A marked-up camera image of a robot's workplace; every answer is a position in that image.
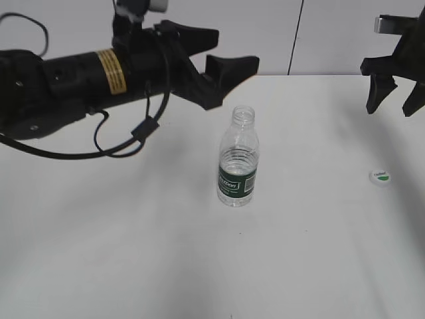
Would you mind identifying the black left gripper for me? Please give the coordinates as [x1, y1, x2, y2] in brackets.
[112, 14, 260, 110]

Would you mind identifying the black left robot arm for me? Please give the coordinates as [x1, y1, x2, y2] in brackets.
[1, 17, 260, 140]

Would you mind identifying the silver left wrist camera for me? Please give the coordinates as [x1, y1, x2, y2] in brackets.
[114, 0, 169, 21]

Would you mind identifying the clear cestbon water bottle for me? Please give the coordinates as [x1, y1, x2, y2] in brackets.
[217, 106, 260, 207]

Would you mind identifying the white green bottle cap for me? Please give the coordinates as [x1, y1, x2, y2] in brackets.
[369, 169, 392, 187]

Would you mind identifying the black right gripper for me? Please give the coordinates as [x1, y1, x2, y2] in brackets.
[360, 11, 425, 117]

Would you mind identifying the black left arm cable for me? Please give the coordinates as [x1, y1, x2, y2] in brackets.
[0, 12, 173, 160]

